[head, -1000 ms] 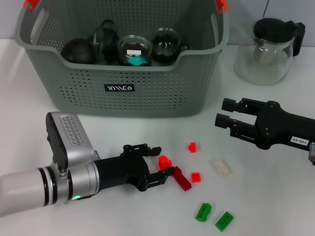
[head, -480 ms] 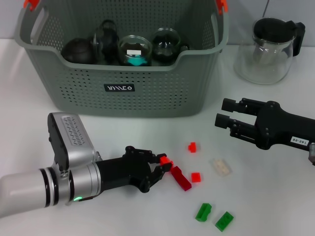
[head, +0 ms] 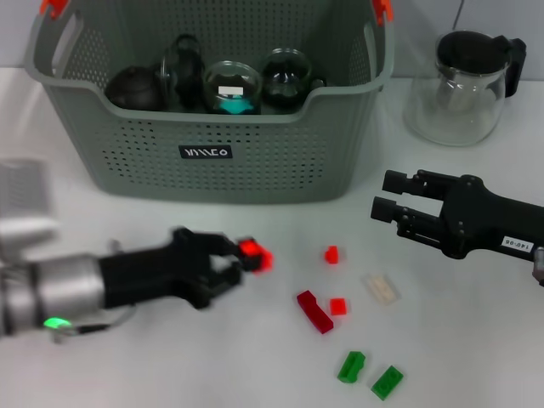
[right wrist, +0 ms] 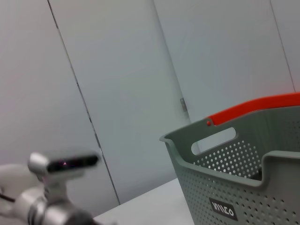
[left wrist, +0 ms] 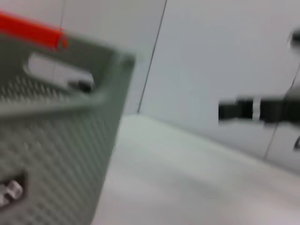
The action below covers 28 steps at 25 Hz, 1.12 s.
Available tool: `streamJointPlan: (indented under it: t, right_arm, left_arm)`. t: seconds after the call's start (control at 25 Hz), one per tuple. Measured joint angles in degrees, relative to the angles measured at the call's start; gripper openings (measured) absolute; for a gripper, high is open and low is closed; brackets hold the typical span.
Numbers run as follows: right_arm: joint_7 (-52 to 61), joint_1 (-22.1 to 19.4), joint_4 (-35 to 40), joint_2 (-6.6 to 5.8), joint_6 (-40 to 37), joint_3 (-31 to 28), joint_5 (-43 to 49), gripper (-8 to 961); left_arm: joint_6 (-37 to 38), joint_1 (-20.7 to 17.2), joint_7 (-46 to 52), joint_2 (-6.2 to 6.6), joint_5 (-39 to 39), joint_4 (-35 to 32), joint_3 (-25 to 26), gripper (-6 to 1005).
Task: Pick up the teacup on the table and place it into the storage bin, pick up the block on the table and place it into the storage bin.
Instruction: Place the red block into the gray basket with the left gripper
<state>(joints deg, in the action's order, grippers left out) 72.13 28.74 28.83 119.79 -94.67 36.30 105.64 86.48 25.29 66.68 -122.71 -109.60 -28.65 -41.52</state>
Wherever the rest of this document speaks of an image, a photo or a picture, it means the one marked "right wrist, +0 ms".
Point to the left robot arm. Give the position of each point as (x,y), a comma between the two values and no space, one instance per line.
(23,201)

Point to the grey perforated storage basket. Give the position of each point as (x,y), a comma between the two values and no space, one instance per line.
(234,182)

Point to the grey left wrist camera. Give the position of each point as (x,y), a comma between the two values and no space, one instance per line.
(65,164)

